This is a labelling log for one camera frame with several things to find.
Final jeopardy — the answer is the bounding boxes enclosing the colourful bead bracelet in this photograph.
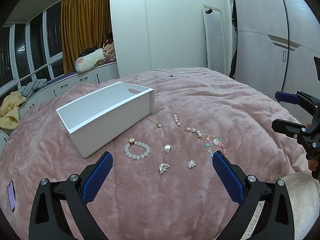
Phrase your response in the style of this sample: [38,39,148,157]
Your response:
[204,134,229,158]

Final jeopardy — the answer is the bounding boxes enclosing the white bead bracelet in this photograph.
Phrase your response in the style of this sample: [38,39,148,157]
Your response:
[124,138,151,161]

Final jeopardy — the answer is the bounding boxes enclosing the right hand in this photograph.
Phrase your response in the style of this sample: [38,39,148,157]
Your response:
[308,159,318,171]

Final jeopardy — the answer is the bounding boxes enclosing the silver flower brooch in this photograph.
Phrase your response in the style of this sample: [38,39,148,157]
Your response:
[187,159,196,168]

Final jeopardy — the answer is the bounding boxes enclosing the white rectangular storage box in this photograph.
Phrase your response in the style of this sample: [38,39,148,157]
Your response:
[56,82,155,158]

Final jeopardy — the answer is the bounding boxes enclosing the lower pearl strand earring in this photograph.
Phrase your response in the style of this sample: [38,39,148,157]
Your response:
[184,127,202,138]

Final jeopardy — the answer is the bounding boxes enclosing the pearl strand earring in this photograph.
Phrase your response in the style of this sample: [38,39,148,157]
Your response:
[184,127,202,138]
[174,114,181,127]

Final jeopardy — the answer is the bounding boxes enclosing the white grey wardrobe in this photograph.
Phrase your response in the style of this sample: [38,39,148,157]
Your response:
[226,0,320,126]

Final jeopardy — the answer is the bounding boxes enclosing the pink plush bed blanket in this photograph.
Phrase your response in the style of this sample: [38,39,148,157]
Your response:
[1,68,308,239]

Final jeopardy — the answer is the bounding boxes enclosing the purple phone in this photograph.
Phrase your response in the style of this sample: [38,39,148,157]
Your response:
[7,181,16,212]

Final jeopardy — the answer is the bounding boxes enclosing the upper pearl strand earring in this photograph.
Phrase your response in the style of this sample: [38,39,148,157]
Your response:
[174,114,181,127]

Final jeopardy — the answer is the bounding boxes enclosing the yellow blanket on bench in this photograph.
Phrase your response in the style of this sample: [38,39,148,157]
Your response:
[0,92,27,130]

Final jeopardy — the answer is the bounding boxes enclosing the leaning white framed mirror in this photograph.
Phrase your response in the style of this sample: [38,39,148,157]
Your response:
[202,4,226,74]

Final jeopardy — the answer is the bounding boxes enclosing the white window bench cabinets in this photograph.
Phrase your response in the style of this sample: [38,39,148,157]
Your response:
[0,61,121,153]

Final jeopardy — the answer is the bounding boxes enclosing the grey clothes pile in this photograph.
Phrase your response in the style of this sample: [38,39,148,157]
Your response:
[18,79,47,98]

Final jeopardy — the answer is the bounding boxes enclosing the white floral rolled blanket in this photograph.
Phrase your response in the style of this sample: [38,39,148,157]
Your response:
[75,48,107,73]

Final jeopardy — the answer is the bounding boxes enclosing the pink stuffed toys pile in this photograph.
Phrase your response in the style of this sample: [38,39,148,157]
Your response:
[103,32,116,63]

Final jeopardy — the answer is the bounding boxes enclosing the large bay window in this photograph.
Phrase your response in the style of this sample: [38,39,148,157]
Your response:
[1,2,64,93]

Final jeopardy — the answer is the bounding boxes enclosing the right mustard curtain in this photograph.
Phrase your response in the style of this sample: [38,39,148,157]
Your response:
[60,0,112,74]

